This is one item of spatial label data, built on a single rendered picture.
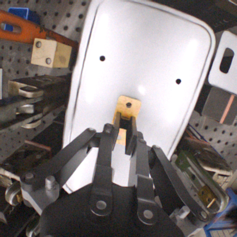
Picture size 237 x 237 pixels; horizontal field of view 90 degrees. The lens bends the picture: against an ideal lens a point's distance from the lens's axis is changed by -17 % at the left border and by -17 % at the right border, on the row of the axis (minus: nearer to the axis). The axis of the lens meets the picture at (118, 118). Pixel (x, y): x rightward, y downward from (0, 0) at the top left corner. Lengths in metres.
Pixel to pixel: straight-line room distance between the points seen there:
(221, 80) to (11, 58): 0.73
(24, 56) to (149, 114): 0.57
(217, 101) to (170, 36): 0.16
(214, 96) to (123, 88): 0.18
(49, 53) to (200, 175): 0.29
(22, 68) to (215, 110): 0.68
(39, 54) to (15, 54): 0.52
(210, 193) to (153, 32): 0.26
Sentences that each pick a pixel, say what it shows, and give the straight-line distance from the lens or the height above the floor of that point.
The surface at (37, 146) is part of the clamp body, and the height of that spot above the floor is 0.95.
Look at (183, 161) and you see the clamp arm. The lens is 0.31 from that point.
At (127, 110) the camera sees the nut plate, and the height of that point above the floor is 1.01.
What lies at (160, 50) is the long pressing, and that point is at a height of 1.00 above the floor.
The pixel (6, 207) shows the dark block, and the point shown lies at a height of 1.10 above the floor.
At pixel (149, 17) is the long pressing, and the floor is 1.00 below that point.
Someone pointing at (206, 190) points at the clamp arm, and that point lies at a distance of 0.26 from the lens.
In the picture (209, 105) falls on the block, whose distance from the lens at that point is 0.31.
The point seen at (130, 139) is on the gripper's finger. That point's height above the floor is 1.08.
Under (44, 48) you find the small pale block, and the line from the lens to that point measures 0.20.
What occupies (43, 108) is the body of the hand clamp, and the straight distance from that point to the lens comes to 0.25.
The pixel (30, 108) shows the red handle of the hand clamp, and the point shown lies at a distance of 0.22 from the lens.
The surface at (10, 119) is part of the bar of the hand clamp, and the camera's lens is 0.21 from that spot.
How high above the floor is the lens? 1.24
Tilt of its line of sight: 70 degrees down
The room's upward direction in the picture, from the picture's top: 170 degrees counter-clockwise
